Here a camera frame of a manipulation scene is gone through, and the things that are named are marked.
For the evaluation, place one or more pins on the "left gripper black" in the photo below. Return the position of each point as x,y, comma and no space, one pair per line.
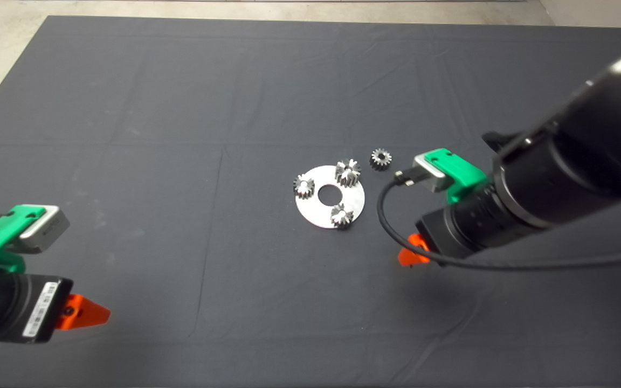
8,307

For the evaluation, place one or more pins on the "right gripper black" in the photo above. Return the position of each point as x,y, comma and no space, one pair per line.
467,226

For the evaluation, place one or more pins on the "small steel gear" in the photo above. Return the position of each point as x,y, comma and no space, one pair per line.
303,186
376,156
341,216

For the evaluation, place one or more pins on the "large steel gear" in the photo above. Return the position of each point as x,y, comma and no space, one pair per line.
347,173

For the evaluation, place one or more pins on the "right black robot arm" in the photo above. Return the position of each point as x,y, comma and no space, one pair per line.
585,151

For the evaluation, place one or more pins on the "round metal plate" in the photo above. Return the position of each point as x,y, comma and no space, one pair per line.
316,213

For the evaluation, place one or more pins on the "dark grey table cloth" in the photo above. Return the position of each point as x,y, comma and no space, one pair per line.
235,296

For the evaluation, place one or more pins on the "right grey wrist camera box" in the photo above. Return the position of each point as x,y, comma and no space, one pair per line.
432,175

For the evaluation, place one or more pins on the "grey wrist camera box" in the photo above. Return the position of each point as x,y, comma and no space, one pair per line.
46,231
432,175

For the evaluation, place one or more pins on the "left grey wrist camera box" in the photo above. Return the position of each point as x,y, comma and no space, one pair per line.
46,231

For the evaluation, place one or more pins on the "right green camera mount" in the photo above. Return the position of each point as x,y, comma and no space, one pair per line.
464,180

